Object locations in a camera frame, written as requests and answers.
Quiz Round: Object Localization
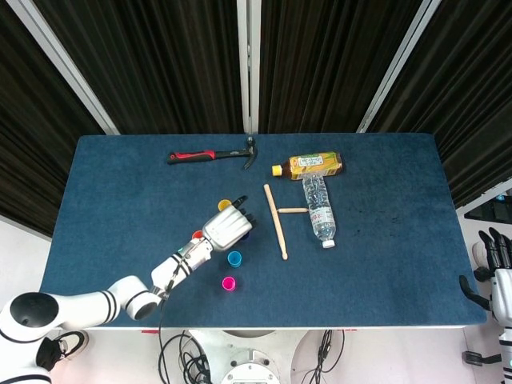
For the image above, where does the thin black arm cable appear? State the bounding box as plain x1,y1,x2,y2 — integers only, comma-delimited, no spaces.
158,255,190,384

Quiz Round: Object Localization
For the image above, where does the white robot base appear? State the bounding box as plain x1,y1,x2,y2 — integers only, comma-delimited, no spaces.
187,328,321,384

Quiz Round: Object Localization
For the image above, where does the black cable bundle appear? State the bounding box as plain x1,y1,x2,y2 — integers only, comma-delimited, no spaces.
163,330,213,384

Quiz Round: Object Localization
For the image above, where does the blue felt table mat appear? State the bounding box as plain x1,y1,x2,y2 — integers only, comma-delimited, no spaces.
39,134,488,330

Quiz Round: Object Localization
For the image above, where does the red black claw hammer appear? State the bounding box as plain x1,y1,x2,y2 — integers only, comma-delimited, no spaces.
166,135,260,171

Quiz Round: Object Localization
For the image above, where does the white metal frame post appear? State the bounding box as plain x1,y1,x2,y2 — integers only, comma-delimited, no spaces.
236,0,262,135
6,0,121,136
355,0,453,134

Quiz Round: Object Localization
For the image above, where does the clear plastic water bottle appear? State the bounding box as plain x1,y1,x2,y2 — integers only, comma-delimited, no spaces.
302,172,337,250

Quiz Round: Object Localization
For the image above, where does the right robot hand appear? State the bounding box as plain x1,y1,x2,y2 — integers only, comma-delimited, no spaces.
458,226,512,325

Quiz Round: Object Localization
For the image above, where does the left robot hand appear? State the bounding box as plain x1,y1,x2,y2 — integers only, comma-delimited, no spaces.
202,194,257,253

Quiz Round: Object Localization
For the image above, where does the black cable loop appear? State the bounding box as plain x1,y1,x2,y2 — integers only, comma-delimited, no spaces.
299,328,346,384

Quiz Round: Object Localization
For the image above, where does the black white sneaker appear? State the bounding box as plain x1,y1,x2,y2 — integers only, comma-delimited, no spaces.
51,330,90,361

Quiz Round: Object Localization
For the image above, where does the tea bottle yellow label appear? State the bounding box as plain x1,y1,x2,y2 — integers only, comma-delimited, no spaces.
271,150,345,182

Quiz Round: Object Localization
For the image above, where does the black device blue light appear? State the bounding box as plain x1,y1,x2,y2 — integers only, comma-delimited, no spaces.
463,193,512,221

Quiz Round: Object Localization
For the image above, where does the dark pleated curtain panel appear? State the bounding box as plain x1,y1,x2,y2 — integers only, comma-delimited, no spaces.
0,0,106,237
31,0,245,135
258,0,425,134
366,0,512,210

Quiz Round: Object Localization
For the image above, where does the long wooden drumstick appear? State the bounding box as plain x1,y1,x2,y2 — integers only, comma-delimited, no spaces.
262,183,289,261

